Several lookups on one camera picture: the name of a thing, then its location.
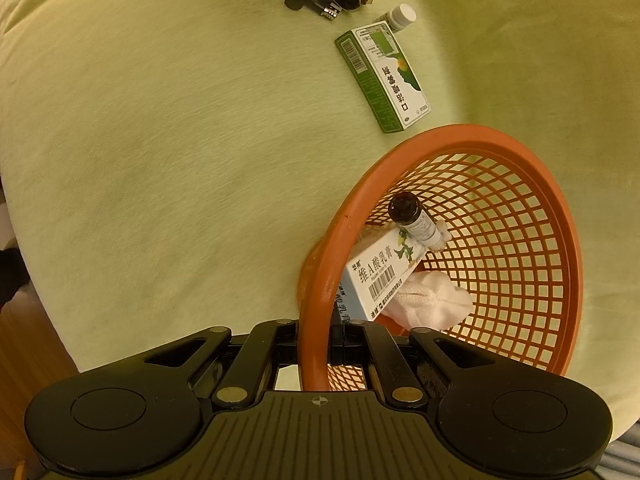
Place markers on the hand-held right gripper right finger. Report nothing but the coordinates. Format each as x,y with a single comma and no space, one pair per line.
380,352

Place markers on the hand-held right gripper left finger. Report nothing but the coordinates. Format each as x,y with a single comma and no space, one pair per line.
260,347

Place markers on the white gauze cloth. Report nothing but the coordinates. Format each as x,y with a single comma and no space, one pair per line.
430,302

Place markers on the white and blue medicine box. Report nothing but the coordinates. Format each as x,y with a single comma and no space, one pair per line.
372,280

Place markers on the small white pill bottle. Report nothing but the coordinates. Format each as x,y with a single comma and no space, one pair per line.
400,16

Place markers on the green and white medicine box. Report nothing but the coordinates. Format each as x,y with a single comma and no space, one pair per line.
385,85

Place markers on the red plastic mesh basket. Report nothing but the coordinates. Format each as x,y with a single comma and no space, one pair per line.
327,260

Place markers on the small brown glass bottle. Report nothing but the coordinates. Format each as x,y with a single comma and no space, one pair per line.
407,212

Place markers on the pale yellow sofa cover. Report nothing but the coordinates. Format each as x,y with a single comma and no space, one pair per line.
150,160

